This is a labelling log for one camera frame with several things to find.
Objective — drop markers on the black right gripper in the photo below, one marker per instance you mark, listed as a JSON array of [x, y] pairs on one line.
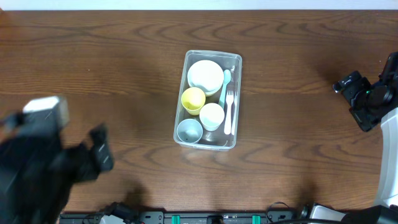
[[354, 97]]

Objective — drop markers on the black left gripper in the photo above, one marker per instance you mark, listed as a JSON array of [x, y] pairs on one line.
[[82, 162]]

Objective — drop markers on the pink plastic fork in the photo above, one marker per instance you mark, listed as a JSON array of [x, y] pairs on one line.
[[228, 119]]

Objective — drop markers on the mint green plastic spoon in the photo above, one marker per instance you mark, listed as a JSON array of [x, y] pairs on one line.
[[226, 81]]

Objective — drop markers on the yellow plastic bowl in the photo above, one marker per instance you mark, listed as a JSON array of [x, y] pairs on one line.
[[211, 93]]

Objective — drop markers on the grey plastic cup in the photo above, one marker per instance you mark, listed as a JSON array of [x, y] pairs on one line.
[[190, 131]]

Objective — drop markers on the white plastic cup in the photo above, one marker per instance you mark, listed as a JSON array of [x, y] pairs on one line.
[[211, 116]]

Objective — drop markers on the yellow plastic cup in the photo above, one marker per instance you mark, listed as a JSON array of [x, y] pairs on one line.
[[193, 99]]

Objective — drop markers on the white plastic bowl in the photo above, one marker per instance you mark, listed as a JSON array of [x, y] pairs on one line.
[[206, 75]]

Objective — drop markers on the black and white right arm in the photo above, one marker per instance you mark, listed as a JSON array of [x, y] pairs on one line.
[[384, 209]]

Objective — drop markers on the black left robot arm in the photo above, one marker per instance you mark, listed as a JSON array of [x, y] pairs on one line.
[[38, 200]]

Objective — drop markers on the clear plastic storage container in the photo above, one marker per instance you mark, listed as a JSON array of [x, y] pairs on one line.
[[212, 140]]

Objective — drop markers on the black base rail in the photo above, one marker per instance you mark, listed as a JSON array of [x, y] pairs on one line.
[[121, 213]]

